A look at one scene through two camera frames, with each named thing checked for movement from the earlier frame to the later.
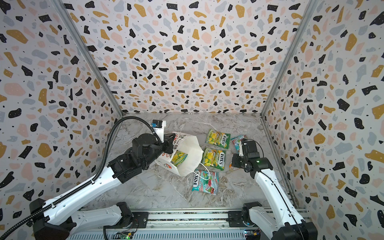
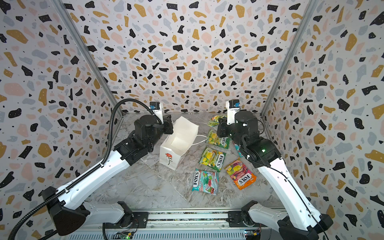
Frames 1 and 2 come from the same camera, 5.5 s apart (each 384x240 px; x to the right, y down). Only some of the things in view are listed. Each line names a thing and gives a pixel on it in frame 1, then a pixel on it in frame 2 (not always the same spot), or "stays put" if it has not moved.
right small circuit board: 250,234 stays put
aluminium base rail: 180,224 stays put
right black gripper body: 245,147 -> 223,129
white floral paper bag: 187,144 -> 179,139
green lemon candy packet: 218,138 stays put
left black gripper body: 159,149 -> 165,128
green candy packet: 178,157 -> 214,121
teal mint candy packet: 206,181 stays put
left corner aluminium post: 63,10 stays put
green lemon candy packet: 214,158 stays put
